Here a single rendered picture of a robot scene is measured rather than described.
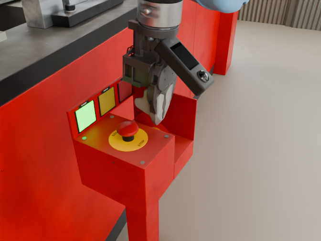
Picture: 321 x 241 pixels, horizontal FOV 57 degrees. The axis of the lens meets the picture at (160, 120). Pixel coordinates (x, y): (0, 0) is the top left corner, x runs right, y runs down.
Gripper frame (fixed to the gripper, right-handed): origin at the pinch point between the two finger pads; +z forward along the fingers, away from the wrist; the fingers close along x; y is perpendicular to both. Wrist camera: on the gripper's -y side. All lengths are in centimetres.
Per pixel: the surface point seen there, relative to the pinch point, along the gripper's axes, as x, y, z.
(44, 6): -8.5, 40.3, -12.8
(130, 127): 10.0, 0.6, -4.4
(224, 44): -181, 42, 54
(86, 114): 11.4, 9.7, -4.1
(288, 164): -94, -32, 74
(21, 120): 15.6, 23.4, 0.8
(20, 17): -17, 63, -3
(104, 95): 5.8, 9.8, -5.3
